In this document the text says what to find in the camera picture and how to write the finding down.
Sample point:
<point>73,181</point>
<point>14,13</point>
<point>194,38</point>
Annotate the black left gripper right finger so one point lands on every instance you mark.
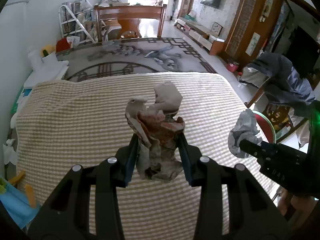
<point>233,205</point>

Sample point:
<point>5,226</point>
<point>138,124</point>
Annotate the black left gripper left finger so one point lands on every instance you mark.
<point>84,205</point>

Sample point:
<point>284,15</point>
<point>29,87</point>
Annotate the white tissue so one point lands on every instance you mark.
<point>245,129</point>

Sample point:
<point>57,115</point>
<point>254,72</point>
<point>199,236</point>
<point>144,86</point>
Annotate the grey paper ball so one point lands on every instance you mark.
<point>157,130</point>

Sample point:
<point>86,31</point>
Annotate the person's right hand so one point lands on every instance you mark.
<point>296,210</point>

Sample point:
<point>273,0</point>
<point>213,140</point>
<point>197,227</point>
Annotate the red bin with green rim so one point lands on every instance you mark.
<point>266,127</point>

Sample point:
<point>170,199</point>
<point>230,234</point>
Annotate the wooden chair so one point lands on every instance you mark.
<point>278,117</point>

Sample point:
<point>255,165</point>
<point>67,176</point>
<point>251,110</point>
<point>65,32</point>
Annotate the beige checkered table cloth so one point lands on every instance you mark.
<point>66,123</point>

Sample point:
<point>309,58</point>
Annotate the dark blue jacket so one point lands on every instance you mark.
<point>285,87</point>

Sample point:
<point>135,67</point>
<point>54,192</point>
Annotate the white low tv cabinet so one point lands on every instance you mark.
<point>201,35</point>

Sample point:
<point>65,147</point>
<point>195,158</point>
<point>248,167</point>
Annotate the grey patterned rug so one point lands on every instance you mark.
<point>133,56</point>

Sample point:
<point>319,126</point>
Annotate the white metal shelf rack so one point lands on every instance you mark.
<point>76,19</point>

